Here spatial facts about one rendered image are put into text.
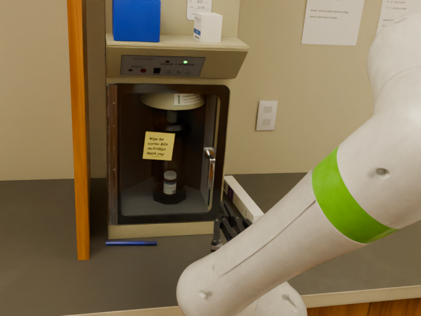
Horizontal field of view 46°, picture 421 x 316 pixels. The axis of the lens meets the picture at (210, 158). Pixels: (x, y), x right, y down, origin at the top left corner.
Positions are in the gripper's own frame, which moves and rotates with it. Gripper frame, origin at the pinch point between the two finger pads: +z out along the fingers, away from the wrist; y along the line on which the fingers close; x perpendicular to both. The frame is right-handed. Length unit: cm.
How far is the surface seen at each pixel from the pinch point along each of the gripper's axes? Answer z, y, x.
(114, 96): 22.0, 24.7, -21.7
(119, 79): 23.1, 23.5, -25.7
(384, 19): 66, -71, -39
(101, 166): 67, 28, 17
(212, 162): 16.8, 0.1, -6.1
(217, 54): 12.8, 1.8, -34.7
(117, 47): 11.8, 24.4, -35.7
